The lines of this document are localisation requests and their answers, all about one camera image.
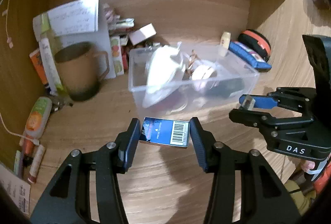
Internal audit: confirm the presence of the small green white eraser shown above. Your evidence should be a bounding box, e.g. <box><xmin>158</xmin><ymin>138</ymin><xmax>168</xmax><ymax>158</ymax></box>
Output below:
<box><xmin>241</xmin><ymin>95</ymin><xmax>256</xmax><ymax>110</ymax></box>

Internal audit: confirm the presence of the blue staples box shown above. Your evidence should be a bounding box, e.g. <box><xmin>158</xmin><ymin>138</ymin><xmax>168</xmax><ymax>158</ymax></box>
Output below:
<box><xmin>139</xmin><ymin>117</ymin><xmax>190</xmax><ymax>148</ymax></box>

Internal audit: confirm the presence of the person's hand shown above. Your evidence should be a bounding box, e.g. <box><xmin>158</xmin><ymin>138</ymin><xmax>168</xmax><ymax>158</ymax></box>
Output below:
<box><xmin>300</xmin><ymin>160</ymin><xmax>315</xmax><ymax>172</ymax></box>

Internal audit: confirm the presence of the red white lip balm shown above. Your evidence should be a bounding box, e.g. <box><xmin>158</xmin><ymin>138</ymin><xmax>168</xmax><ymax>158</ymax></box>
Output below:
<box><xmin>28</xmin><ymin>144</ymin><xmax>46</xmax><ymax>184</ymax></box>

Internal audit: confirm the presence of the black orange zip case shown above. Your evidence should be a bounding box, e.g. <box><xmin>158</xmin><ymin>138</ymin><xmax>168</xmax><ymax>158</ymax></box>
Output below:
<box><xmin>238</xmin><ymin>29</ymin><xmax>272</xmax><ymax>62</ymax></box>

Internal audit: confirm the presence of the small cream lotion bottle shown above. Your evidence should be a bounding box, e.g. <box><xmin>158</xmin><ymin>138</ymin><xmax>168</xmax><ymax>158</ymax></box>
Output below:
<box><xmin>218</xmin><ymin>31</ymin><xmax>231</xmax><ymax>56</ymax></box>

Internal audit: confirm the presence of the white orange lotion tube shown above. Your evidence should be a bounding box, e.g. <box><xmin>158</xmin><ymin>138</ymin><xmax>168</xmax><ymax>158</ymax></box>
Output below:
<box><xmin>25</xmin><ymin>97</ymin><xmax>52</xmax><ymax>139</ymax></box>

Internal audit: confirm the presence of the clear plastic storage bin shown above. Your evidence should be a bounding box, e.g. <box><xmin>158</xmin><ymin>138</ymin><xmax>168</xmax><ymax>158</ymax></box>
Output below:
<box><xmin>128</xmin><ymin>44</ymin><xmax>259</xmax><ymax>118</ymax></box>

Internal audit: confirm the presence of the white green tube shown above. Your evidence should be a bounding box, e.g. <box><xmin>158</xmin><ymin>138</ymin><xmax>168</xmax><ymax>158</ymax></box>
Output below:
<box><xmin>39</xmin><ymin>37</ymin><xmax>64</xmax><ymax>96</ymax></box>

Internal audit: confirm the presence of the brown mug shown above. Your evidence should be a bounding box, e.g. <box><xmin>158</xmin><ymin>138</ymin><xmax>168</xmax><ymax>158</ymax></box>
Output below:
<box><xmin>54</xmin><ymin>41</ymin><xmax>110</xmax><ymax>102</ymax></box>

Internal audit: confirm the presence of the orange booklet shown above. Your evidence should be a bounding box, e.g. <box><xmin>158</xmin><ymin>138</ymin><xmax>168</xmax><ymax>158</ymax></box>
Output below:
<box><xmin>29</xmin><ymin>48</ymin><xmax>49</xmax><ymax>89</ymax></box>

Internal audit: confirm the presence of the pink white small box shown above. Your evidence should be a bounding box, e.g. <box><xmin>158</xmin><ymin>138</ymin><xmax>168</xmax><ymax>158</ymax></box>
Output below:
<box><xmin>128</xmin><ymin>23</ymin><xmax>157</xmax><ymax>45</ymax></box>

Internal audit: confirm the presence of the fruit sticker sheet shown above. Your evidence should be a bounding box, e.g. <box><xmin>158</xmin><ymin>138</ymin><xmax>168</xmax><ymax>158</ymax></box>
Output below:
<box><xmin>110</xmin><ymin>36</ymin><xmax>125</xmax><ymax>75</ymax></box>

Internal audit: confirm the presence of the white paper sheet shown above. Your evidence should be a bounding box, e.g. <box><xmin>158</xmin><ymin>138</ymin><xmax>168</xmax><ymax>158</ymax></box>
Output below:
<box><xmin>47</xmin><ymin>0</ymin><xmax>116</xmax><ymax>79</ymax></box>

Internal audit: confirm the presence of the white charging cable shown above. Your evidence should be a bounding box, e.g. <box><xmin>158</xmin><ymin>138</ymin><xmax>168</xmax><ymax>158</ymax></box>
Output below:
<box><xmin>0</xmin><ymin>112</ymin><xmax>40</xmax><ymax>146</ymax></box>

